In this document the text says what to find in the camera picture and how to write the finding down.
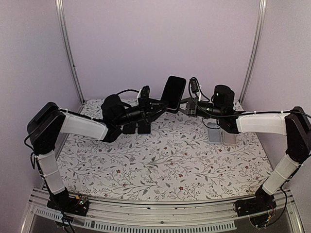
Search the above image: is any right arm base with board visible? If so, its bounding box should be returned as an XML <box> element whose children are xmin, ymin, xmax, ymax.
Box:
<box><xmin>232</xmin><ymin>196</ymin><xmax>276</xmax><ymax>228</ymax></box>

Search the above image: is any left arm base with board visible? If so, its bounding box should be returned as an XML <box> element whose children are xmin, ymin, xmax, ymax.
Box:
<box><xmin>47</xmin><ymin>194</ymin><xmax>89</xmax><ymax>216</ymax></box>

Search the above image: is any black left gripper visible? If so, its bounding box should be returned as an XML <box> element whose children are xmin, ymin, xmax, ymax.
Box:
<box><xmin>115</xmin><ymin>97</ymin><xmax>169</xmax><ymax>126</ymax></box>

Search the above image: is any beige phone case with ring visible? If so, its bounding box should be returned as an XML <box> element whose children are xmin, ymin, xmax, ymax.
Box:
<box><xmin>223</xmin><ymin>131</ymin><xmax>237</xmax><ymax>146</ymax></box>

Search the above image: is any front aluminium rail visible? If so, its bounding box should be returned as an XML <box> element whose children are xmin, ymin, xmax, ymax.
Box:
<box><xmin>21</xmin><ymin>188</ymin><xmax>305</xmax><ymax>233</ymax></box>

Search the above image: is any right aluminium frame post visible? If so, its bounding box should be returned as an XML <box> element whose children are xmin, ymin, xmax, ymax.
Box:
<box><xmin>239</xmin><ymin>0</ymin><xmax>267</xmax><ymax>105</ymax></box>

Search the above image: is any aluminium frame post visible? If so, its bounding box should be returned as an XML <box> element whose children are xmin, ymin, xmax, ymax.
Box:
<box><xmin>55</xmin><ymin>0</ymin><xmax>85</xmax><ymax>104</ymax></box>
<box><xmin>239</xmin><ymin>0</ymin><xmax>267</xmax><ymax>105</ymax></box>

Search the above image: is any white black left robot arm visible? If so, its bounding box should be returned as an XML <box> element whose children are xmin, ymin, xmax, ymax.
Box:
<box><xmin>25</xmin><ymin>94</ymin><xmax>168</xmax><ymax>211</ymax></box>

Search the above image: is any light blue phone case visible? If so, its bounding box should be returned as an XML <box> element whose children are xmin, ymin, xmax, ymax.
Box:
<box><xmin>207</xmin><ymin>122</ymin><xmax>222</xmax><ymax>144</ymax></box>

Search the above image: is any left aluminium frame post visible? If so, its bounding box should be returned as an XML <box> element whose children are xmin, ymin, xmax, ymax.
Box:
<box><xmin>55</xmin><ymin>0</ymin><xmax>85</xmax><ymax>104</ymax></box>

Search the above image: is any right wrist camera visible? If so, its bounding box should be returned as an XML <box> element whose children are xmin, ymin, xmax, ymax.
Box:
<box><xmin>190</xmin><ymin>77</ymin><xmax>203</xmax><ymax>101</ymax></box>

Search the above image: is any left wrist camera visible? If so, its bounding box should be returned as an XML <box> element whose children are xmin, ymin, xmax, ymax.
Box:
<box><xmin>137</xmin><ymin>85</ymin><xmax>150</xmax><ymax>99</ymax></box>

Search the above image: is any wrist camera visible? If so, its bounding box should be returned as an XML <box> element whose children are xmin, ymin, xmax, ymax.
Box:
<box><xmin>137</xmin><ymin>85</ymin><xmax>150</xmax><ymax>99</ymax></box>
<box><xmin>190</xmin><ymin>77</ymin><xmax>203</xmax><ymax>101</ymax></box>

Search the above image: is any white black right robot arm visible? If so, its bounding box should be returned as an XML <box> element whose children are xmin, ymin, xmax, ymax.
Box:
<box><xmin>179</xmin><ymin>84</ymin><xmax>311</xmax><ymax>212</ymax></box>

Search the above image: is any black phone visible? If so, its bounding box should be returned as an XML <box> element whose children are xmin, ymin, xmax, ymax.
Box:
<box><xmin>138</xmin><ymin>121</ymin><xmax>151</xmax><ymax>134</ymax></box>
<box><xmin>160</xmin><ymin>76</ymin><xmax>187</xmax><ymax>111</ymax></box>
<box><xmin>122</xmin><ymin>122</ymin><xmax>136</xmax><ymax>134</ymax></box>

